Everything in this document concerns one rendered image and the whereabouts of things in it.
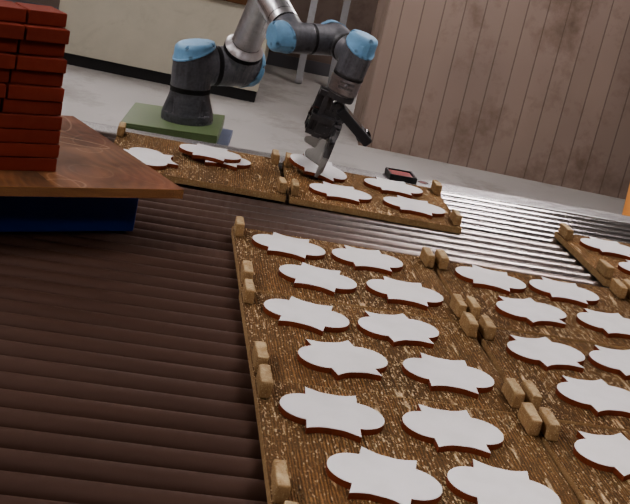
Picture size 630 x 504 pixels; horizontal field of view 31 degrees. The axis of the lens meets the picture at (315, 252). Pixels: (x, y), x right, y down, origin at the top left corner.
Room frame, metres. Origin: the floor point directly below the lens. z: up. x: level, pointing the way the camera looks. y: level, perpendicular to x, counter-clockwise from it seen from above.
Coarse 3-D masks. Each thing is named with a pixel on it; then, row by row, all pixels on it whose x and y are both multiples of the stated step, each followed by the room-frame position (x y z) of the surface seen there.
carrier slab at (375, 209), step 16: (288, 176) 2.66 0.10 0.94; (304, 176) 2.69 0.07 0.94; (352, 176) 2.80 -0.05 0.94; (368, 176) 2.84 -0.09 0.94; (288, 192) 2.52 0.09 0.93; (304, 192) 2.54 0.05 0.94; (368, 192) 2.67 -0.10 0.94; (432, 192) 2.82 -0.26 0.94; (320, 208) 2.48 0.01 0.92; (336, 208) 2.48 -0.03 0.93; (352, 208) 2.49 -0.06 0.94; (368, 208) 2.52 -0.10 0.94; (384, 208) 2.55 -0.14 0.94; (448, 208) 2.69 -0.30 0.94; (416, 224) 2.51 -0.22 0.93; (432, 224) 2.52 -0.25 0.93; (448, 224) 2.53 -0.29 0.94
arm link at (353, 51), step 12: (348, 36) 2.69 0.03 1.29; (360, 36) 2.67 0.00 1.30; (372, 36) 2.71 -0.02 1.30; (336, 48) 2.71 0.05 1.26; (348, 48) 2.67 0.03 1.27; (360, 48) 2.66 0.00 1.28; (372, 48) 2.67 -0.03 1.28; (348, 60) 2.67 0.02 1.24; (360, 60) 2.67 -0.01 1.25; (336, 72) 2.68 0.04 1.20; (348, 72) 2.67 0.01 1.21; (360, 72) 2.67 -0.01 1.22
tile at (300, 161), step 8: (304, 152) 2.79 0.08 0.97; (296, 160) 2.71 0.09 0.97; (304, 160) 2.73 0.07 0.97; (304, 168) 2.68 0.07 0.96; (312, 168) 2.70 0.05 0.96; (328, 168) 2.75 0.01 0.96; (336, 168) 2.77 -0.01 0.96; (320, 176) 2.68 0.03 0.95; (328, 176) 2.69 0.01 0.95; (336, 176) 2.71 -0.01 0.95; (344, 176) 2.74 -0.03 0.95
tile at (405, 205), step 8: (384, 200) 2.59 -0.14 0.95; (392, 200) 2.60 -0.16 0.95; (400, 200) 2.62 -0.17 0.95; (408, 200) 2.64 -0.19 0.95; (416, 200) 2.66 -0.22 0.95; (400, 208) 2.55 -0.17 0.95; (408, 208) 2.56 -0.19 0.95; (416, 208) 2.58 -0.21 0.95; (424, 208) 2.59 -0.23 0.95; (432, 208) 2.61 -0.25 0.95; (440, 208) 2.63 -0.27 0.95; (424, 216) 2.55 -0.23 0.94; (432, 216) 2.57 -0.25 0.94; (440, 216) 2.58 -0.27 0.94
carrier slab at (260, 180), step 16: (128, 144) 2.63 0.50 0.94; (144, 144) 2.66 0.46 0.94; (160, 144) 2.70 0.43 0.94; (176, 144) 2.74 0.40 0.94; (176, 160) 2.58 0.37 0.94; (192, 160) 2.61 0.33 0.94; (256, 160) 2.75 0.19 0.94; (176, 176) 2.43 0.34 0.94; (192, 176) 2.46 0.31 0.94; (208, 176) 2.49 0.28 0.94; (224, 176) 2.53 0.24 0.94; (240, 176) 2.56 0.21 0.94; (256, 176) 2.59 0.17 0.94; (272, 176) 2.62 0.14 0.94; (240, 192) 2.46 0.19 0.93; (256, 192) 2.46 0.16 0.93; (272, 192) 2.48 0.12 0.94
